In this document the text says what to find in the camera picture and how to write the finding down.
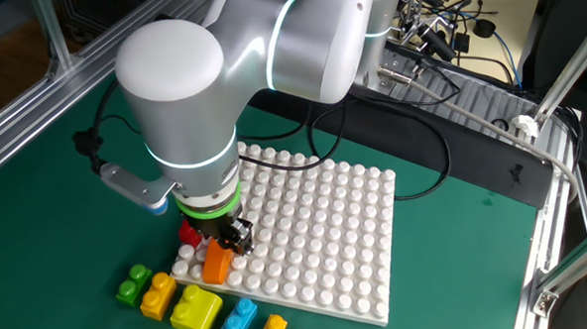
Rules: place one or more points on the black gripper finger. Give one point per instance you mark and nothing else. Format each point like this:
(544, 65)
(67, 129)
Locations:
(239, 238)

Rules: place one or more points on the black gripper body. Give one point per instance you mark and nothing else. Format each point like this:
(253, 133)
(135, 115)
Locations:
(212, 230)

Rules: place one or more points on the small red block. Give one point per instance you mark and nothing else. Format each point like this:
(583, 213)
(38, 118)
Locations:
(190, 234)

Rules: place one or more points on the orange curved block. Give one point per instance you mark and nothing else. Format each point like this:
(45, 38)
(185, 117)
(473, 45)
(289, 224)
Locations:
(216, 267)

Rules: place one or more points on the green two-stud block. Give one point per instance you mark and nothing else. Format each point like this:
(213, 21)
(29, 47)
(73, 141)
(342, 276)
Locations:
(132, 286)

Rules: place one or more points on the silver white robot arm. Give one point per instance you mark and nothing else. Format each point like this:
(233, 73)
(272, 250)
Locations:
(186, 90)

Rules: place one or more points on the lime yellow sloped block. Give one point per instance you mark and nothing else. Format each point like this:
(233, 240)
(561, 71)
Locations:
(197, 312)

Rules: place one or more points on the blue three-stud block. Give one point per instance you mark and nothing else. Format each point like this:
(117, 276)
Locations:
(233, 323)

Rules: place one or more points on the orange-yellow two-stud block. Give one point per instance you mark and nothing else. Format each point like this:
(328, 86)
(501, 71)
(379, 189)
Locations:
(158, 297)

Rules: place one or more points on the white studded baseplate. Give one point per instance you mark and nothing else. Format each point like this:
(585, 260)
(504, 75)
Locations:
(326, 242)

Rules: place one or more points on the green table mat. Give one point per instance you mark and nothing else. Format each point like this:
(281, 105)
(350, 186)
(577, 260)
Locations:
(55, 274)

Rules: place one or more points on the aluminium slotted table deck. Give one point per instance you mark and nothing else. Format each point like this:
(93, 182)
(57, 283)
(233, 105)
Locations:
(23, 122)

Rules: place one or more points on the black base mat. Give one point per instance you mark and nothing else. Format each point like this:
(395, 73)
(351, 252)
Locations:
(472, 161)

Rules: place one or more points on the white crumpled tape wad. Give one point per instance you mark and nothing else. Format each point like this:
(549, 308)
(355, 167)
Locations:
(525, 126)

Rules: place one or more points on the black round puck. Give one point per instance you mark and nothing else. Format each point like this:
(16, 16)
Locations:
(484, 28)

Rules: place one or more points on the black office chair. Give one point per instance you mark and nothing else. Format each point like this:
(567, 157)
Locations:
(556, 34)

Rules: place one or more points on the aluminium frame post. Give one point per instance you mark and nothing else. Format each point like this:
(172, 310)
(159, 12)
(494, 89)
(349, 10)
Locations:
(52, 36)
(572, 63)
(576, 266)

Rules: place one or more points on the black cylindrical camera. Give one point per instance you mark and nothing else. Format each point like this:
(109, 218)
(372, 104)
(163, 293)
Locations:
(434, 41)

